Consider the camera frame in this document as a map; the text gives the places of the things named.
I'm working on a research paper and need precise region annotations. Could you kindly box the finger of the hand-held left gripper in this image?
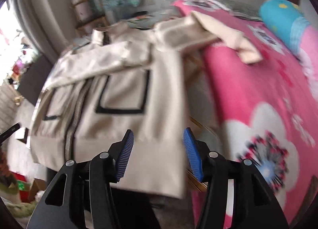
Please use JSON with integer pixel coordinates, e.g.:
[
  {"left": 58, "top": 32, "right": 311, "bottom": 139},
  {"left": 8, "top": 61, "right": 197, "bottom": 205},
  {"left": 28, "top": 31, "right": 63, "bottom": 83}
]
[{"left": 0, "top": 123, "right": 20, "bottom": 142}]

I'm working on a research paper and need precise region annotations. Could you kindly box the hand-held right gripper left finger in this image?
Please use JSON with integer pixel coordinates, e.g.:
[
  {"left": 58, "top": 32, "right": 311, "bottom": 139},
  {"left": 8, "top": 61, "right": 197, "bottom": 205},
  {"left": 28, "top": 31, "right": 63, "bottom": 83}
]
[{"left": 27, "top": 130, "right": 136, "bottom": 229}]

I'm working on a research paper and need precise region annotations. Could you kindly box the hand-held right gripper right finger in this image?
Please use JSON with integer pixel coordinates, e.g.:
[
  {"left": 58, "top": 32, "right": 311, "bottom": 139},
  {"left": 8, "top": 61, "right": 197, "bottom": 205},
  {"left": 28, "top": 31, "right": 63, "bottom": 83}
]
[{"left": 183, "top": 128, "right": 290, "bottom": 229}]

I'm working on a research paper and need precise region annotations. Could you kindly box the beige zip jacket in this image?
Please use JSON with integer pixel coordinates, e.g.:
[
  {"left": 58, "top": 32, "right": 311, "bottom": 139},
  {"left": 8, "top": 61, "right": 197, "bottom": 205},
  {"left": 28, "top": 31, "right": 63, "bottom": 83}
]
[{"left": 30, "top": 11, "right": 264, "bottom": 200}]

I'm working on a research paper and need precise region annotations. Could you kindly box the dark cabinet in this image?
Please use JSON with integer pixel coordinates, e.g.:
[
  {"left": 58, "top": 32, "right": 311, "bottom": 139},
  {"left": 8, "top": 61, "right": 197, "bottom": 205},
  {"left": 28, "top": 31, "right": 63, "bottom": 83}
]
[{"left": 17, "top": 54, "right": 55, "bottom": 106}]

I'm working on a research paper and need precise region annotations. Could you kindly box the pink floral blanket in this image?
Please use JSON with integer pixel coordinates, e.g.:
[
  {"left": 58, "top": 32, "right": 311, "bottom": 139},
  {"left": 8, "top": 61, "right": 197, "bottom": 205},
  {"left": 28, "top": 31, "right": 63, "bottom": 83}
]
[{"left": 171, "top": 0, "right": 318, "bottom": 229}]

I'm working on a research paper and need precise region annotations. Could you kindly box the bright window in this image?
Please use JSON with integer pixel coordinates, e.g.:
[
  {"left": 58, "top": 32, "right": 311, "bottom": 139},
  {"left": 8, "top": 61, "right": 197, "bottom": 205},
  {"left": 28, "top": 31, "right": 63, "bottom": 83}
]
[{"left": 0, "top": 3, "right": 38, "bottom": 88}]

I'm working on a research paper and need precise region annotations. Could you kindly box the grey curtain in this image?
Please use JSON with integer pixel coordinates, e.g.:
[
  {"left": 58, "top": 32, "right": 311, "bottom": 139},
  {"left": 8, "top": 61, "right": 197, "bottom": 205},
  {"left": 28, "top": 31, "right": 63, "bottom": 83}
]
[{"left": 15, "top": 0, "right": 77, "bottom": 57}]

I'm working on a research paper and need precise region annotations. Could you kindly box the wooden chair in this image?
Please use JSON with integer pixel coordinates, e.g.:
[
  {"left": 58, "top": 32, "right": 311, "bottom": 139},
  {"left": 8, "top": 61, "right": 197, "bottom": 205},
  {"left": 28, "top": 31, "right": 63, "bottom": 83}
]
[{"left": 72, "top": 0, "right": 110, "bottom": 35}]

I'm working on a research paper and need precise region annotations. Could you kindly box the blue bolster pillow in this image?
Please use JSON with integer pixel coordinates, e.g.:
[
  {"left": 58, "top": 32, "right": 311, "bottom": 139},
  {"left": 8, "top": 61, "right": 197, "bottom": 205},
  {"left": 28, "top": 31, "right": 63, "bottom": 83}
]
[{"left": 258, "top": 0, "right": 316, "bottom": 58}]

